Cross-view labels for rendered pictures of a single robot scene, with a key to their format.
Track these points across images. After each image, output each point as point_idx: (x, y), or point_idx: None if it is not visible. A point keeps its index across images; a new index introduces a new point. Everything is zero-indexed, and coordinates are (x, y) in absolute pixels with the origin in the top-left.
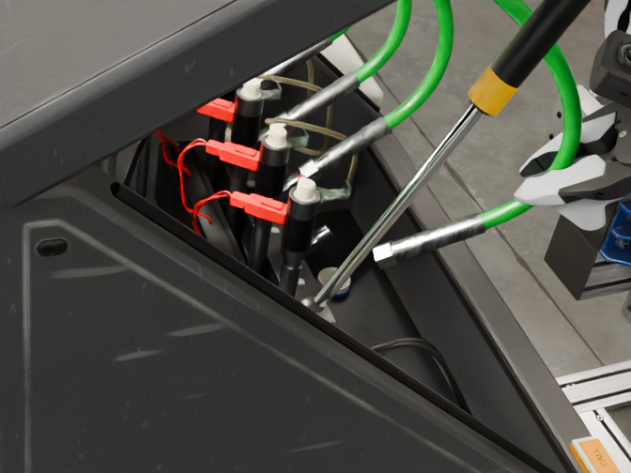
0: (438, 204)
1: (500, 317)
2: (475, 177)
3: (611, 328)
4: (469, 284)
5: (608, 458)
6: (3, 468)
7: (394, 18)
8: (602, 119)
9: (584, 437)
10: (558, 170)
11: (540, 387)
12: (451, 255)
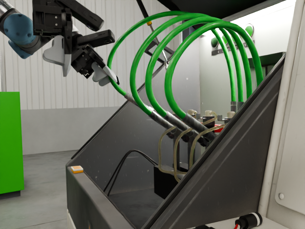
0: (103, 214)
1: (90, 187)
2: None
3: None
4: (99, 193)
5: (74, 167)
6: None
7: None
8: (100, 59)
9: (78, 169)
10: (112, 71)
11: (84, 178)
12: (104, 199)
